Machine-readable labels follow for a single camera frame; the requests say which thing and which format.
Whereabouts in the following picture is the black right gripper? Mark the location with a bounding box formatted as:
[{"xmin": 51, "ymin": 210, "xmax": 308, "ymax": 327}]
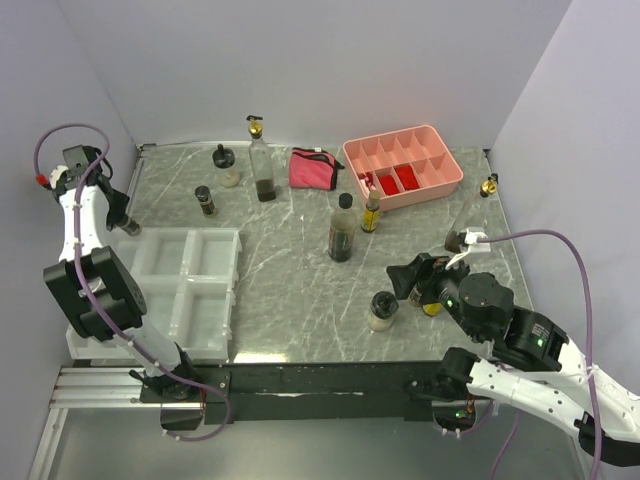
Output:
[{"xmin": 383, "ymin": 250, "xmax": 482, "ymax": 341}]

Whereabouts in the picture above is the spice jar red label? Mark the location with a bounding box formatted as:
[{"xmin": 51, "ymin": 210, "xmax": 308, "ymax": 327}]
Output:
[{"xmin": 120, "ymin": 217, "xmax": 142, "ymax": 236}]

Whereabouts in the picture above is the small yellow label bottle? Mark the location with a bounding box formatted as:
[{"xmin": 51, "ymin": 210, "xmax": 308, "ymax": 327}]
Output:
[{"xmin": 422, "ymin": 301, "xmax": 442, "ymax": 317}]

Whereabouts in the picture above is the spice jar black lid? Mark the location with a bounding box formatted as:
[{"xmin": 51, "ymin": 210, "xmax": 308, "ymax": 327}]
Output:
[{"xmin": 194, "ymin": 185, "xmax": 217, "ymax": 217}]

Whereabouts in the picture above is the small dark spice jar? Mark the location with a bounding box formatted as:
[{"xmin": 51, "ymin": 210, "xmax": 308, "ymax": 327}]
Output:
[{"xmin": 408, "ymin": 283, "xmax": 422, "ymax": 308}]

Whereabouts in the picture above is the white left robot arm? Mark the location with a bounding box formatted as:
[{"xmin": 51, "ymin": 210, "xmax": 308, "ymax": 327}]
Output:
[{"xmin": 43, "ymin": 145, "xmax": 200, "ymax": 402}]

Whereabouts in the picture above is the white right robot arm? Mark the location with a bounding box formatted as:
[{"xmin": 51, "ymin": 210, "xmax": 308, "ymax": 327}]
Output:
[{"xmin": 386, "ymin": 253, "xmax": 639, "ymax": 467}]

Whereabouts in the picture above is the shaker jar chrome black lid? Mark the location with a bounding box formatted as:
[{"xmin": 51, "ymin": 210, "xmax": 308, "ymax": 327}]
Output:
[{"xmin": 367, "ymin": 291, "xmax": 399, "ymax": 332}]

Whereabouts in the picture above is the yellow label sauce bottle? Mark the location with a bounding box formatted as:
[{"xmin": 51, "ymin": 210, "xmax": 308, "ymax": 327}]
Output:
[{"xmin": 361, "ymin": 190, "xmax": 381, "ymax": 233}]

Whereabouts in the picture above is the dark soy sauce bottle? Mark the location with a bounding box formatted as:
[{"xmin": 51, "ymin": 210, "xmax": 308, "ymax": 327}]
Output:
[{"xmin": 328, "ymin": 193, "xmax": 358, "ymax": 263}]

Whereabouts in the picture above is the glass oil bottle gold spout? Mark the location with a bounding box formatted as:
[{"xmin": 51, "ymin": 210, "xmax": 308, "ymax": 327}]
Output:
[{"xmin": 444, "ymin": 173, "xmax": 499, "ymax": 254}]

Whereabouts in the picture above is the red cloth middle compartment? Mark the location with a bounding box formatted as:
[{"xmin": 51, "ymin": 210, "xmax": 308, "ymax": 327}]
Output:
[{"xmin": 378, "ymin": 175, "xmax": 400, "ymax": 196}]

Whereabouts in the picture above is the red cloth compartment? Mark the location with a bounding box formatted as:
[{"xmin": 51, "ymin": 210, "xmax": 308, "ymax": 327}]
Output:
[
  {"xmin": 395, "ymin": 164, "xmax": 420, "ymax": 191},
  {"xmin": 378, "ymin": 175, "xmax": 400, "ymax": 196}
]

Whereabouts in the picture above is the white plastic divided tray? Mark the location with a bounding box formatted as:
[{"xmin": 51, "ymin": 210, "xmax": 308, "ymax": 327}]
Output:
[{"xmin": 65, "ymin": 226, "xmax": 243, "ymax": 364}]

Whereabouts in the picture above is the red cloth right compartment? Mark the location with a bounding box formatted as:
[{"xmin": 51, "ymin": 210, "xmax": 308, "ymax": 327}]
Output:
[{"xmin": 395, "ymin": 164, "xmax": 420, "ymax": 191}]

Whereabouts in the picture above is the red white striped cloth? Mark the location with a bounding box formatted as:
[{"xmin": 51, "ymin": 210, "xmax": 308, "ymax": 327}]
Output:
[{"xmin": 357, "ymin": 172, "xmax": 377, "ymax": 198}]

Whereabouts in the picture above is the pink plastic divided box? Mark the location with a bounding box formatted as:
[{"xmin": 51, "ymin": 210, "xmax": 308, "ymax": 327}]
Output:
[{"xmin": 342, "ymin": 125, "xmax": 464, "ymax": 212}]

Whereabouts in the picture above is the round shaker black spout lid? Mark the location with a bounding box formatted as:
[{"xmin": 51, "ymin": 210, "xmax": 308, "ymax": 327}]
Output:
[{"xmin": 212, "ymin": 144, "xmax": 241, "ymax": 188}]

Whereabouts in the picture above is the pink cloth black trim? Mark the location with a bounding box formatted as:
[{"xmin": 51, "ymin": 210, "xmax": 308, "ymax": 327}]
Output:
[{"xmin": 288, "ymin": 147, "xmax": 344, "ymax": 191}]

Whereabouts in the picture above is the tall glass oil bottle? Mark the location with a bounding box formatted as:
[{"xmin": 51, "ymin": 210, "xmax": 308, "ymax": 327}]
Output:
[{"xmin": 246, "ymin": 115, "xmax": 276, "ymax": 202}]

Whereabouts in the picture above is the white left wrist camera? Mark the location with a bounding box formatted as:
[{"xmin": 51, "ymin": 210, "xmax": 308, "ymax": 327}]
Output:
[{"xmin": 35, "ymin": 165, "xmax": 69, "ymax": 191}]

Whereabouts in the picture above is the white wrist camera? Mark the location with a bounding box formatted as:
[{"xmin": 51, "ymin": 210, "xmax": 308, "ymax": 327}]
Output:
[
  {"xmin": 35, "ymin": 165, "xmax": 69, "ymax": 191},
  {"xmin": 445, "ymin": 227, "xmax": 491, "ymax": 270}
]

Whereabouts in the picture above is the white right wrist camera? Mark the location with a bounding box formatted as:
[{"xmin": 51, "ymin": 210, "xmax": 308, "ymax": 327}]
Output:
[{"xmin": 445, "ymin": 227, "xmax": 491, "ymax": 270}]

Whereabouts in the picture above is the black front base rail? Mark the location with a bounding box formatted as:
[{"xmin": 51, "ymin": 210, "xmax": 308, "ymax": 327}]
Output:
[{"xmin": 197, "ymin": 361, "xmax": 470, "ymax": 422}]

